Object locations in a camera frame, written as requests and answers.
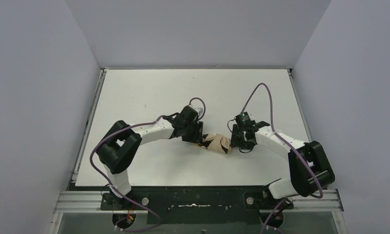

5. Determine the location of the black and beige umbrella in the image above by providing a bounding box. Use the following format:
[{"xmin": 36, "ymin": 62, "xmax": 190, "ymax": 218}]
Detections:
[{"xmin": 198, "ymin": 134, "xmax": 232, "ymax": 155}]

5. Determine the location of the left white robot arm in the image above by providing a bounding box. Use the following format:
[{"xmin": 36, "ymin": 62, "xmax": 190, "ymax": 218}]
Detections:
[{"xmin": 91, "ymin": 104, "xmax": 204, "ymax": 198}]

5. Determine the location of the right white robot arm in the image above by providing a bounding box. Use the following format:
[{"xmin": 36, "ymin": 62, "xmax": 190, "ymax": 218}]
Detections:
[{"xmin": 231, "ymin": 112, "xmax": 335, "ymax": 199}]

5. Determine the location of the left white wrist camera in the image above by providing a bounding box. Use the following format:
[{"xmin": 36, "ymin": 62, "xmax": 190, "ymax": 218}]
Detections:
[{"xmin": 194, "ymin": 107, "xmax": 204, "ymax": 118}]

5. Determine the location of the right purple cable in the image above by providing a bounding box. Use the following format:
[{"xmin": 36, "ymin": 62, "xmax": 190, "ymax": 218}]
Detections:
[{"xmin": 240, "ymin": 83, "xmax": 324, "ymax": 234}]

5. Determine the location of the purple cable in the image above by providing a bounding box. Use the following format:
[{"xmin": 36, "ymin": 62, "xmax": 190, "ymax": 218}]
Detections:
[
  {"xmin": 240, "ymin": 83, "xmax": 324, "ymax": 234},
  {"xmin": 89, "ymin": 97, "xmax": 206, "ymax": 233}
]

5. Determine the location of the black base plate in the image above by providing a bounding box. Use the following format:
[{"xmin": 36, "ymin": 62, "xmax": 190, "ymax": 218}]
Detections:
[{"xmin": 100, "ymin": 185, "xmax": 294, "ymax": 225}]

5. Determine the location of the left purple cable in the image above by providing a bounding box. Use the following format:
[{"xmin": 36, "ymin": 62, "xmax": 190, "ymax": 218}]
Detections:
[{"xmin": 89, "ymin": 97, "xmax": 206, "ymax": 233}]

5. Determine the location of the aluminium frame rail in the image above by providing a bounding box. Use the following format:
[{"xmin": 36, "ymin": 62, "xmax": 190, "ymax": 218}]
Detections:
[{"xmin": 47, "ymin": 190, "xmax": 348, "ymax": 234}]

